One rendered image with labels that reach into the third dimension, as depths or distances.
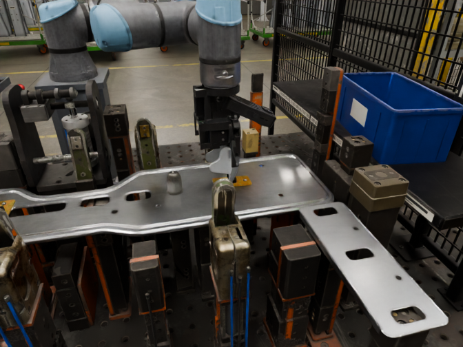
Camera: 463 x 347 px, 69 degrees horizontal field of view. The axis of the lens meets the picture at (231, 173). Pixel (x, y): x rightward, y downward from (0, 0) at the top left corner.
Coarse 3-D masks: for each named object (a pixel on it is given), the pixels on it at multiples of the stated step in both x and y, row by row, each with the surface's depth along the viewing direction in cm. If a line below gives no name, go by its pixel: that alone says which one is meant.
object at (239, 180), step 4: (228, 176) 75; (236, 176) 77; (240, 176) 77; (244, 176) 77; (212, 180) 75; (236, 180) 75; (240, 180) 75; (248, 180) 75; (236, 184) 74; (240, 184) 74; (244, 184) 74; (248, 184) 74
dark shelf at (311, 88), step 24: (288, 96) 120; (312, 96) 118; (312, 120) 104; (336, 120) 99; (408, 168) 75; (432, 168) 75; (456, 168) 75; (408, 192) 67; (432, 192) 67; (456, 192) 67; (432, 216) 62; (456, 216) 60
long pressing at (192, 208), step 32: (256, 160) 84; (288, 160) 84; (0, 192) 72; (96, 192) 71; (128, 192) 72; (160, 192) 72; (192, 192) 72; (256, 192) 72; (288, 192) 72; (320, 192) 72; (32, 224) 63; (64, 224) 63; (96, 224) 63; (128, 224) 63; (160, 224) 63; (192, 224) 63
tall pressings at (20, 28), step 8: (0, 0) 661; (8, 0) 645; (16, 0) 653; (0, 8) 666; (8, 8) 657; (16, 8) 654; (0, 16) 657; (8, 16) 682; (16, 16) 659; (0, 24) 658; (8, 24) 684; (16, 24) 666; (24, 24) 692; (0, 32) 665; (8, 32) 674; (16, 32) 671; (24, 32) 680
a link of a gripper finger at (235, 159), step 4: (236, 132) 66; (236, 136) 65; (232, 140) 66; (236, 140) 65; (232, 144) 65; (236, 144) 65; (232, 148) 66; (236, 148) 66; (232, 152) 67; (236, 152) 66; (232, 156) 68; (236, 156) 67; (232, 160) 68; (236, 160) 68; (232, 164) 68; (236, 164) 68
